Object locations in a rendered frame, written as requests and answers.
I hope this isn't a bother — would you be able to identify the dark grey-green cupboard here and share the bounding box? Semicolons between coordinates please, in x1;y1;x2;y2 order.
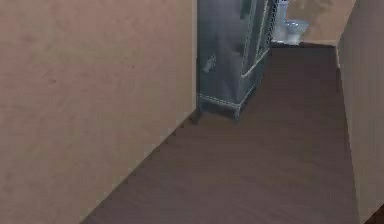
196;0;280;121

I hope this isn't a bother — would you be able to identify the white toilet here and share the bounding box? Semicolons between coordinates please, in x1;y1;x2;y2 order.
272;0;311;45

